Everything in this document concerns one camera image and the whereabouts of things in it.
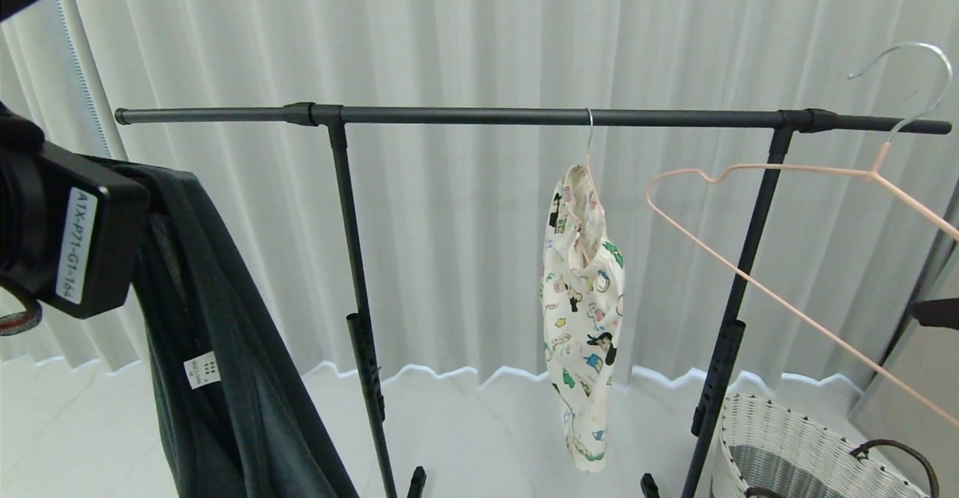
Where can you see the black clothes rack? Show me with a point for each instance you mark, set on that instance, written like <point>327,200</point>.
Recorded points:
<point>487,116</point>

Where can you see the white laundry basket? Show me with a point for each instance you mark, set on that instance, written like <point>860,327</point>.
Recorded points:
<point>794,445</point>

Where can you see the dark green garment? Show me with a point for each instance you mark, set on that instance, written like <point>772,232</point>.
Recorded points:
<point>225,378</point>

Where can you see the cream printed garment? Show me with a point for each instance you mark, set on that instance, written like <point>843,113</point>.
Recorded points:
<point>581,311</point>

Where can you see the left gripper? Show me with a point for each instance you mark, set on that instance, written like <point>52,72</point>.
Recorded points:
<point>75,243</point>

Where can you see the pink clothes hanger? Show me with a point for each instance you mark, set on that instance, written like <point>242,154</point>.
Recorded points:
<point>590,135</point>
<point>873,175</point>

